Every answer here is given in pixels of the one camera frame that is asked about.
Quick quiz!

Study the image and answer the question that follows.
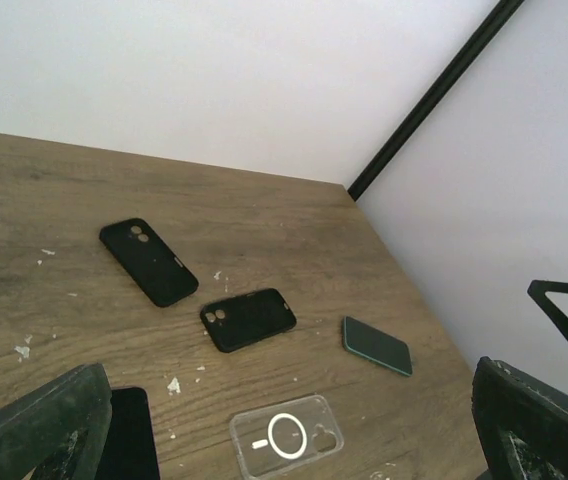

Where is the teal edged smartphone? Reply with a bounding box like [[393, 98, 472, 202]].
[[342, 316, 413, 377]]

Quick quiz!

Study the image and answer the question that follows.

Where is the clear magsafe phone case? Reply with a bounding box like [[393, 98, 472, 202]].
[[229, 394, 344, 479]]

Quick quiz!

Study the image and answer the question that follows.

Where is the black phone case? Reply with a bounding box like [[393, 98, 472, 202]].
[[99, 218, 199, 308], [200, 288, 297, 353]]

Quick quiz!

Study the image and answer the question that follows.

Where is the purple edged smartphone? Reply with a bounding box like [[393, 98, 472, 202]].
[[95, 387, 160, 480]]

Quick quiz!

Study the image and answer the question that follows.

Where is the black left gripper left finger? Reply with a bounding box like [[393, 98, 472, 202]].
[[0, 363, 112, 479]]

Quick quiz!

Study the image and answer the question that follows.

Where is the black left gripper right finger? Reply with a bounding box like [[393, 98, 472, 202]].
[[472, 356, 568, 479]]

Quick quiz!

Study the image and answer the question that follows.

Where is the black frame post right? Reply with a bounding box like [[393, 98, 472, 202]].
[[347, 0, 525, 201]]

